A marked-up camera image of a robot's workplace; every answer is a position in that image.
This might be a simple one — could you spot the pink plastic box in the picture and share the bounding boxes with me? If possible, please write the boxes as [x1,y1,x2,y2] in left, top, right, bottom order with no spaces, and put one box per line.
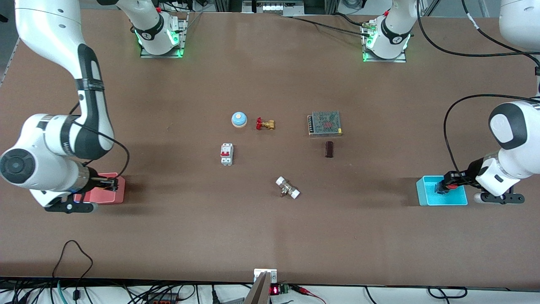
[73,172,126,206]

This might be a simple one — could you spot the cyan plastic box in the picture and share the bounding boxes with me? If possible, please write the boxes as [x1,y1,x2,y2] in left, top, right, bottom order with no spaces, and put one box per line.
[416,175,468,206]

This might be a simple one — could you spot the metal mesh power supply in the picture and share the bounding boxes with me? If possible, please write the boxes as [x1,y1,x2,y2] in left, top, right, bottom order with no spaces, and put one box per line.
[307,111,343,138]

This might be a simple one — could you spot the metal fitting white caps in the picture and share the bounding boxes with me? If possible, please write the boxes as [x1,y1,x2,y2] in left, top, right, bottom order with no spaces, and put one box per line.
[275,176,301,200]

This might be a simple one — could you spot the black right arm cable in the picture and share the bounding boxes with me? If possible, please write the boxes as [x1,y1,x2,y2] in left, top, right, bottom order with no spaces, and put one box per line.
[67,100,130,180]

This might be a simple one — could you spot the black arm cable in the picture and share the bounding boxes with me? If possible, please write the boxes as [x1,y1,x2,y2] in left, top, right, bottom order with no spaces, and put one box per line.
[416,0,540,176]
[67,100,130,180]

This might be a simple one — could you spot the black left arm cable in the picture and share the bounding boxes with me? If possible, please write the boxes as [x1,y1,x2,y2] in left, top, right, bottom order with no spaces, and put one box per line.
[416,0,540,176]

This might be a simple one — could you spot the black looped table cable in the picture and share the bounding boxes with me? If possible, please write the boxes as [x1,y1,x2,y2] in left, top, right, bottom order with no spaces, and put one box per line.
[51,240,94,301]

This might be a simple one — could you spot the black coiled floor cable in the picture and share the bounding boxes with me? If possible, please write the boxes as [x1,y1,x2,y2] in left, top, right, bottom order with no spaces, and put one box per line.
[427,286,468,299]

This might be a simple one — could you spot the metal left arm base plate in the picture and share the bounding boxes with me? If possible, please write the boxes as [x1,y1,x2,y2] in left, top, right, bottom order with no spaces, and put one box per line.
[362,20,407,63]

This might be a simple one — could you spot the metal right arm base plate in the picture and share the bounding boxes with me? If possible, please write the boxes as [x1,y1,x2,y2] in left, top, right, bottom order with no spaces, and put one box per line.
[140,12,189,59]

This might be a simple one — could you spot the grey camera mount bar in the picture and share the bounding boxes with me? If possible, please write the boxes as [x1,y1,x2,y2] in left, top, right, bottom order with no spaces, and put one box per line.
[244,271,271,304]

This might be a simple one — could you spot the white metal edge bracket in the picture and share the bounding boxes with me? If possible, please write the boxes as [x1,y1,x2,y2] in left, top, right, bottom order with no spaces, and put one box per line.
[254,269,278,284]

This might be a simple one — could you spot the red clip lead wire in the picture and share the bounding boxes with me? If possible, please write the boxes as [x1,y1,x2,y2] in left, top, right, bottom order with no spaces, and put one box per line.
[290,285,326,304]

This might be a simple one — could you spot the black cable to left base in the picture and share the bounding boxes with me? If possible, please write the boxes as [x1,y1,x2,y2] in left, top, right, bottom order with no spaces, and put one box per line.
[282,13,373,36]

